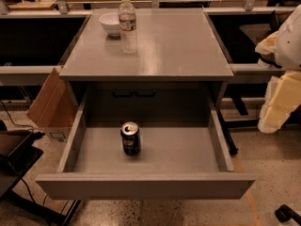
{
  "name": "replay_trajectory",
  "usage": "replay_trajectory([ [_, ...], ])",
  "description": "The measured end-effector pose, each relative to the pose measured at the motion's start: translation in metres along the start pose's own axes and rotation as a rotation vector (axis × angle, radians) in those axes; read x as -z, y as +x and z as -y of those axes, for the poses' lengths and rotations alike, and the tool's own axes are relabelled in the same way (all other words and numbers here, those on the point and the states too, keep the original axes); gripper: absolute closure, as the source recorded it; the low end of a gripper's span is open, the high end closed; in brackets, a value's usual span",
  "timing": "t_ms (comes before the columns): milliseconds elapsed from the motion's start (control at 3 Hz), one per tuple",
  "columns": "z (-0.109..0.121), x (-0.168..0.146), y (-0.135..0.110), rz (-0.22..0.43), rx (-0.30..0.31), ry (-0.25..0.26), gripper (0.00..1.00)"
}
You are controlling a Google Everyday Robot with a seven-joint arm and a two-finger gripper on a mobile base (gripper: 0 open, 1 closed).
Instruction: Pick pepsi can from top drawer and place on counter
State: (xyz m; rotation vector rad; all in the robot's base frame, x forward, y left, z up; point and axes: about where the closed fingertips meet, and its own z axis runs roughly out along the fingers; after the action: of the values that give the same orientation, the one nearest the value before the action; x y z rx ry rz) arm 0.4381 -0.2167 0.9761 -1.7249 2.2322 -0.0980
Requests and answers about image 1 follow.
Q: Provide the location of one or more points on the brown cardboard box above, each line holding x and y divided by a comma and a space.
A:
53, 110

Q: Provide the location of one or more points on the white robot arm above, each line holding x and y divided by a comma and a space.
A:
288, 43

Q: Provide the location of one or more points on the black caster wheel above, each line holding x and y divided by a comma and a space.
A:
284, 213

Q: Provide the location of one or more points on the grey counter cabinet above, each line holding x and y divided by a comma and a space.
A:
171, 80

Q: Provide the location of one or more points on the grey open top drawer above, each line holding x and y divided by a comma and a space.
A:
174, 163

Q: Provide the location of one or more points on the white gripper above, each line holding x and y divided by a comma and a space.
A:
291, 44

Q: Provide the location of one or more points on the clear plastic water bottle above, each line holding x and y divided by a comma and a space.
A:
127, 24

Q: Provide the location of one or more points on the white ceramic bowl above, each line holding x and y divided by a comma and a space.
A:
110, 23

